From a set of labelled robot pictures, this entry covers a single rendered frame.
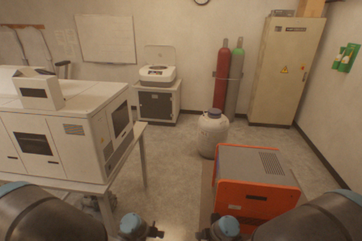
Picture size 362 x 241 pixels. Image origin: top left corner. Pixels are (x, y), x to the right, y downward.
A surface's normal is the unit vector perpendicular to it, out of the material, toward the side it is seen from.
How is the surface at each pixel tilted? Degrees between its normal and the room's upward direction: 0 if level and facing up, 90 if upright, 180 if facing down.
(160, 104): 90
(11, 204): 15
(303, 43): 90
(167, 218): 0
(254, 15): 90
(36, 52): 89
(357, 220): 25
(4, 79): 41
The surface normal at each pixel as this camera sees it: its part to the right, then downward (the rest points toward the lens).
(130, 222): -0.13, -0.69
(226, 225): 0.15, -0.69
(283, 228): -0.69, -0.67
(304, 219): -0.48, -0.82
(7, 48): -0.14, 0.44
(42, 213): 0.27, -0.83
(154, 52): -0.14, 0.68
